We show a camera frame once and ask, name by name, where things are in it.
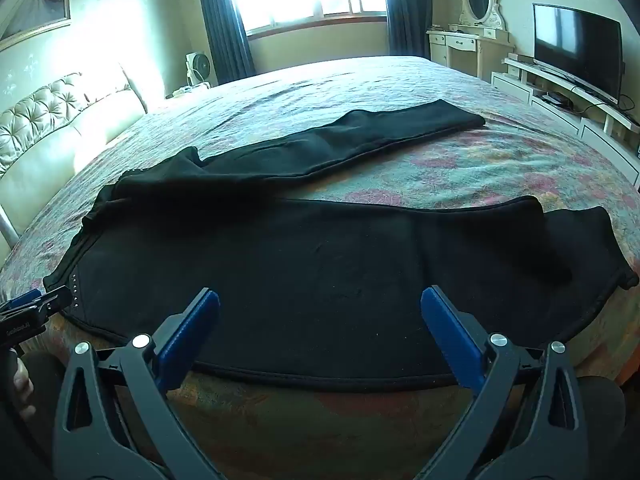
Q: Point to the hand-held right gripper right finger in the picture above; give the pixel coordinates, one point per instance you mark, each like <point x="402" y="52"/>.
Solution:
<point x="447" y="332"/>

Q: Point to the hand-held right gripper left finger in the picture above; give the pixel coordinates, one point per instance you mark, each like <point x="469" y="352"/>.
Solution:
<point x="192" y="332"/>

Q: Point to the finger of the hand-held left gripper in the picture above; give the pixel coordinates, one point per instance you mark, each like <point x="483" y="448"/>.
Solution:
<point x="52" y="298"/>

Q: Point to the black pants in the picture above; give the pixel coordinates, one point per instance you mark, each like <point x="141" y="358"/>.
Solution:
<point x="300" y="270"/>

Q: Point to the person's left hand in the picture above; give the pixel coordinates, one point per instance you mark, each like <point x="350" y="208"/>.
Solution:
<point x="22" y="385"/>

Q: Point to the cream tufted headboard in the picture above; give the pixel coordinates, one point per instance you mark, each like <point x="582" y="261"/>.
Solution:
<point x="50" y="125"/>

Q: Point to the black set-top box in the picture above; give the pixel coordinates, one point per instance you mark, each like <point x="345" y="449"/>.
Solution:
<point x="556" y="100"/>

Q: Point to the white television stand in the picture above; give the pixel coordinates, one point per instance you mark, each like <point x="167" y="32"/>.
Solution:
<point x="520" y="82"/>

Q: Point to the bed with floral bedspread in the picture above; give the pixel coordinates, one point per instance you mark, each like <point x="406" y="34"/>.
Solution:
<point x="350" y="90"/>

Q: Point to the white box fan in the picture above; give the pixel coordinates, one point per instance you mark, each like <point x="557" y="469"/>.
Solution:
<point x="198" y="67"/>

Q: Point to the cream dressing table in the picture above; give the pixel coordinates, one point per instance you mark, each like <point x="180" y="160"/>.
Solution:
<point x="465" y="45"/>

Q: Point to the black flat television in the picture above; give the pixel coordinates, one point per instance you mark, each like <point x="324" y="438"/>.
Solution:
<point x="575" y="50"/>

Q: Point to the dark blue curtain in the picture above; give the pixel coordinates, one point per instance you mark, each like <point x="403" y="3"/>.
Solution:
<point x="222" y="20"/>
<point x="405" y="5"/>

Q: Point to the framed wall picture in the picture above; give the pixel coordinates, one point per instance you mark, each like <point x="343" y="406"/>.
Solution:
<point x="30" y="5"/>

